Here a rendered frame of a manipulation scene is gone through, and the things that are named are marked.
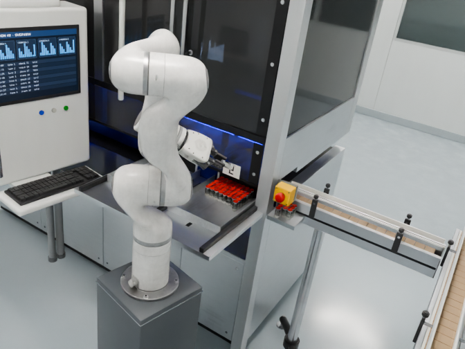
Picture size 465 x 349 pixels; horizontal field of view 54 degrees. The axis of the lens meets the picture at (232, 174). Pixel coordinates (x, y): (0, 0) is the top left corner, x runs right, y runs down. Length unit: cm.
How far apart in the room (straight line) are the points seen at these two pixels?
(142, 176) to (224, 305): 119
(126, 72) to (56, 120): 123
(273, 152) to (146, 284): 72
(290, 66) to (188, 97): 71
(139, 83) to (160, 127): 14
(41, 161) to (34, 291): 88
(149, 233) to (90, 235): 146
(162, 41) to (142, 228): 54
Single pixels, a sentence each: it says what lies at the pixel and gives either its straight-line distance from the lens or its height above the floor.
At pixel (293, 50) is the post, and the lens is 171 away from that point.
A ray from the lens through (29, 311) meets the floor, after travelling 278.
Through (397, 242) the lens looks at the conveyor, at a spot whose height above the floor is 94.
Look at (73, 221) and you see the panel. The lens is 290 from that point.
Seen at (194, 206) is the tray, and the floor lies 88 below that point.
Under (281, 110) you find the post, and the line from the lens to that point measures 177.
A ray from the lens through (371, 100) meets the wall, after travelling 652.
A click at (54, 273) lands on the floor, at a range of 300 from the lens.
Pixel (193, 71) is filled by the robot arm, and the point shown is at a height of 162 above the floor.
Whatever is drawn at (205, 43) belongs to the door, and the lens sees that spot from 191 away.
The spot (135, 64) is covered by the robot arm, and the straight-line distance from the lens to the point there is 106.
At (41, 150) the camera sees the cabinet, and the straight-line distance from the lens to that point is 228.
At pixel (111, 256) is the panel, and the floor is 20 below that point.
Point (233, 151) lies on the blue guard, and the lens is 193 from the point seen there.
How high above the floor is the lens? 189
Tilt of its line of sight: 27 degrees down
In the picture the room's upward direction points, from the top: 8 degrees clockwise
